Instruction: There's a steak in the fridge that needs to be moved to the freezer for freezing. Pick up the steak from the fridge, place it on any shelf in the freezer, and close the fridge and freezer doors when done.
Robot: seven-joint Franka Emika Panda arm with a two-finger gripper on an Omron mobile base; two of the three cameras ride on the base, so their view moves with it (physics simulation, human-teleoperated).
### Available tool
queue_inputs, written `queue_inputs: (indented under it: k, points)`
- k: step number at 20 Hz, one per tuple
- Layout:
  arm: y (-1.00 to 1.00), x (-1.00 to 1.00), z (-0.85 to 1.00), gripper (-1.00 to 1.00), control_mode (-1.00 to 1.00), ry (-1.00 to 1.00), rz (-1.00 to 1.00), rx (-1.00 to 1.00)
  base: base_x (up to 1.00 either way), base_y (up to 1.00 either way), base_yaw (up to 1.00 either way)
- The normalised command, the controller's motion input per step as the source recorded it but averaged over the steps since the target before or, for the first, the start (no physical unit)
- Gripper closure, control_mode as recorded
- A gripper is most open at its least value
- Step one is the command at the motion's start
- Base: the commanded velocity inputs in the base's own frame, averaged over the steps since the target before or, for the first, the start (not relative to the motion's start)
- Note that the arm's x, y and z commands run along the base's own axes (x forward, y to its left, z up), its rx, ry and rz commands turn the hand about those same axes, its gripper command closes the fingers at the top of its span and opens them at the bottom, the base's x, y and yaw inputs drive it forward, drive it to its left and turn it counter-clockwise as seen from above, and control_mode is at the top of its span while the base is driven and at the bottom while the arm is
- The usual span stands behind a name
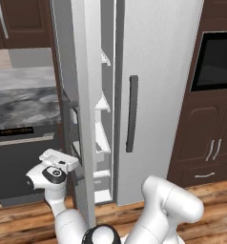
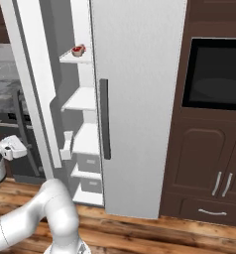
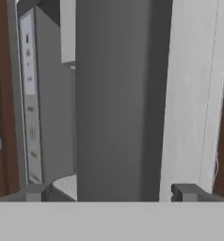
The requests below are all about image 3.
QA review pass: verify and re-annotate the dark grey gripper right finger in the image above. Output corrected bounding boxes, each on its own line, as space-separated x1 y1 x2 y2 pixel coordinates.
170 183 224 202

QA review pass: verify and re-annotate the white cupboard block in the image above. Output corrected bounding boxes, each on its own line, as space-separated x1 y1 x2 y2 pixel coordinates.
59 0 77 66

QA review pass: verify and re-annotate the white fridge side panel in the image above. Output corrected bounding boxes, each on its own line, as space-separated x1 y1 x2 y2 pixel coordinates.
158 0 224 202

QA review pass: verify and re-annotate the dark grey fridge door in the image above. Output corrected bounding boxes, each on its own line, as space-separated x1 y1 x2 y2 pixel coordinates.
74 0 174 202

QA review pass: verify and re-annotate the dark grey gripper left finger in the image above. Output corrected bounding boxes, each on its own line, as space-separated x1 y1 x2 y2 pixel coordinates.
0 183 53 202

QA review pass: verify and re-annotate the grey appliance with control strip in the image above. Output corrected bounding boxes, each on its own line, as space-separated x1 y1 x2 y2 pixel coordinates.
17 5 78 185

